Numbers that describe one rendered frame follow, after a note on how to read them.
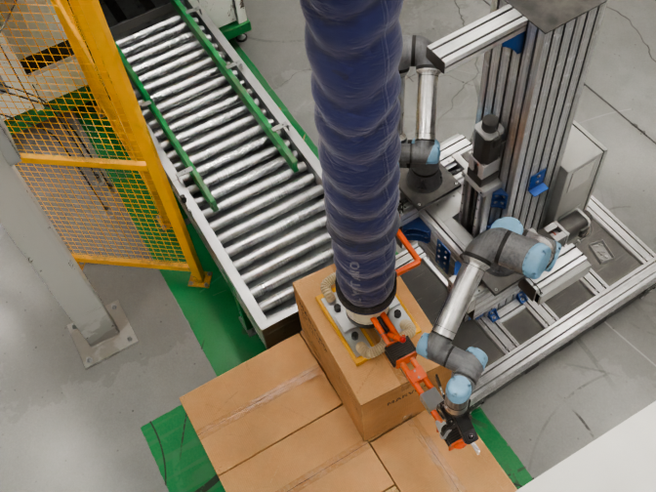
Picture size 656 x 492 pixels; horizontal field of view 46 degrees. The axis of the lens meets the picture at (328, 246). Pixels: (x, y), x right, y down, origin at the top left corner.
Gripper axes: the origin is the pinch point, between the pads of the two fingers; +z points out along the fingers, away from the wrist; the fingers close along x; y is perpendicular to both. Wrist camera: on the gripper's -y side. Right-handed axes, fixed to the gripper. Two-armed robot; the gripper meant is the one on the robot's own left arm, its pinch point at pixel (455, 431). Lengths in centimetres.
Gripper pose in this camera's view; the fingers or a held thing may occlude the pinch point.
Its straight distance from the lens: 275.3
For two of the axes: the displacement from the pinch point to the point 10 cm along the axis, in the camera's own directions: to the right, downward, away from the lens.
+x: -8.8, 4.2, -2.1
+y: -4.7, -7.2, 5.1
